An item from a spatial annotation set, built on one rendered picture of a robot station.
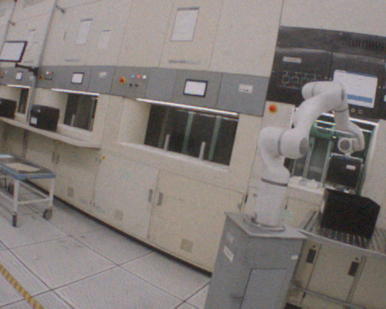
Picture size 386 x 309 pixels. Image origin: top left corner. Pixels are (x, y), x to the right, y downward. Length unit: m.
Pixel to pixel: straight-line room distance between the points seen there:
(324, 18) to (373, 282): 1.77
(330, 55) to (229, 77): 0.73
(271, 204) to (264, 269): 0.27
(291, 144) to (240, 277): 0.56
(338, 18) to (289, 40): 0.38
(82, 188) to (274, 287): 2.28
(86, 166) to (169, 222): 1.11
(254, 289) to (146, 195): 1.48
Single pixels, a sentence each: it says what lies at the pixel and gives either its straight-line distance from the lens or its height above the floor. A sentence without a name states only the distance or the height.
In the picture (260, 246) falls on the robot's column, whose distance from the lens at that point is 1.17.
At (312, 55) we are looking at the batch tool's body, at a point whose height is 1.75.
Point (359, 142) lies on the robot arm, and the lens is 1.78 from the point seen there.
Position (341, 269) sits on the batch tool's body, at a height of 0.42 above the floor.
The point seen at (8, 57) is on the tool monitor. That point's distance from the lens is 3.83.
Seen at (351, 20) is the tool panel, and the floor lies 2.04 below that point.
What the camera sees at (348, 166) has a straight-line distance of 2.10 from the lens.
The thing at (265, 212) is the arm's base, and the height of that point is 0.83.
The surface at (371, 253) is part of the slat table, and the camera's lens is 1.35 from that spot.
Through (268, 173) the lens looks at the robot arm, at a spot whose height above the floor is 0.98.
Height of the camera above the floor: 1.10
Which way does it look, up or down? 5 degrees down
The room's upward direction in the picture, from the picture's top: 11 degrees clockwise
